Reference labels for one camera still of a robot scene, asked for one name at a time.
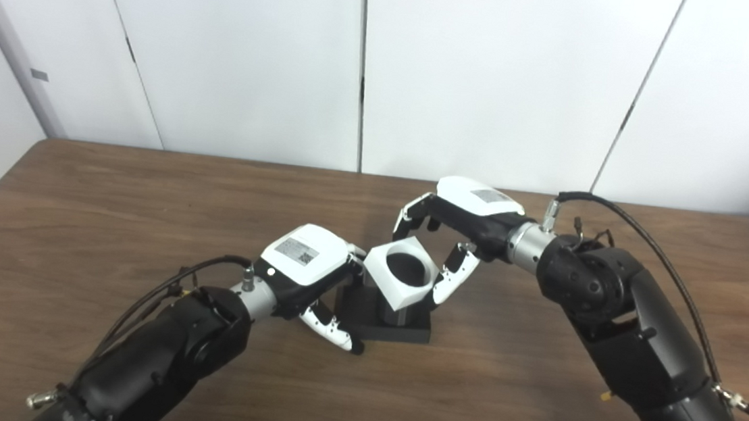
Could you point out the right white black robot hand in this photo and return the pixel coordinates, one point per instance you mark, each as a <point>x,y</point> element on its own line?
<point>483,210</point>

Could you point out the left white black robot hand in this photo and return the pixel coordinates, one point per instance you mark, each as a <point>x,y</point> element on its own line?
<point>298,265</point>

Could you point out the white square piece with hole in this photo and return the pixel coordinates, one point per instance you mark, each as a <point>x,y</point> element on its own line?
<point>401,294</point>

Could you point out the black cylinder peg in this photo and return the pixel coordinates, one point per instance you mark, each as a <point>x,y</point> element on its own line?
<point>398,328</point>

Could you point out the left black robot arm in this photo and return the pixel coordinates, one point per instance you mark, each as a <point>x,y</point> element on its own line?
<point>158,361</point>

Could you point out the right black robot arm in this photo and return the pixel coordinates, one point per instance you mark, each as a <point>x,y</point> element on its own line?
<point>635,335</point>

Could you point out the small gray wall tag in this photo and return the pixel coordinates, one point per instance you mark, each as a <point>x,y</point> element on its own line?
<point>38,74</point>

